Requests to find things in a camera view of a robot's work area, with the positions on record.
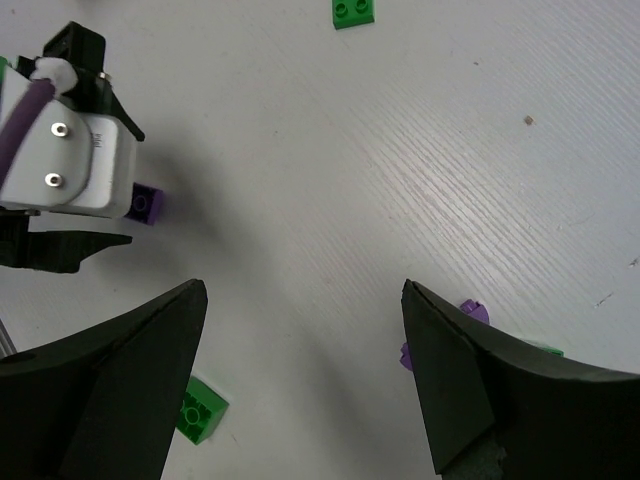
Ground green lego beside purple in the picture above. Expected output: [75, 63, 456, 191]
[524, 339, 565, 357]

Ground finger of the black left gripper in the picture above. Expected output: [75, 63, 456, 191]
[1, 209, 132, 273]

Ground purple lego brick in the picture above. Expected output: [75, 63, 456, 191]
[125, 183, 164, 226]
[398, 298, 490, 372]

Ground green lego brick lower right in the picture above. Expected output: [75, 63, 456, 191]
[176, 376, 229, 445]

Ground green small lego left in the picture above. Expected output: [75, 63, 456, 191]
[332, 0, 375, 30]

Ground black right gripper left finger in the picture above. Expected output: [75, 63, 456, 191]
[1, 279, 208, 479]

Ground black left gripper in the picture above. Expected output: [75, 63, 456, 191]
[42, 21, 145, 142]

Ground purple lego brick top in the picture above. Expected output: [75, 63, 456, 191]
[125, 183, 164, 226]

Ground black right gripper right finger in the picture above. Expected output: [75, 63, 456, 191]
[401, 280, 639, 479]

